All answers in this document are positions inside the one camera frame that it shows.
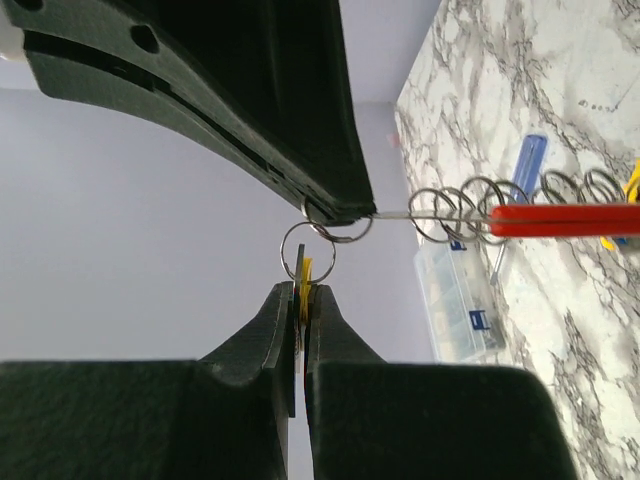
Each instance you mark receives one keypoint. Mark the yellow key tag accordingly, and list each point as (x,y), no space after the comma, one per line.
(305,289)

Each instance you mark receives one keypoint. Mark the silver key with yellow tag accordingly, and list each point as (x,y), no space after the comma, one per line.
(299,328)

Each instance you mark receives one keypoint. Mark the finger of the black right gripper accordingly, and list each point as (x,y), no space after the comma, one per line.
(264,84)

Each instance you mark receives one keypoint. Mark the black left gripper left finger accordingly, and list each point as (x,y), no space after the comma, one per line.
(224,416)

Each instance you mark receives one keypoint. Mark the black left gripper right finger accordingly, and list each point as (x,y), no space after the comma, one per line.
(372,419)

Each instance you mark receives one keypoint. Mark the blue handled screwdriver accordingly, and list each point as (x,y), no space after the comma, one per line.
(525,177)

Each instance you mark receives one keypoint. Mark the clear plastic screw box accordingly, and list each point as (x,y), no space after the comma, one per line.
(463,322)

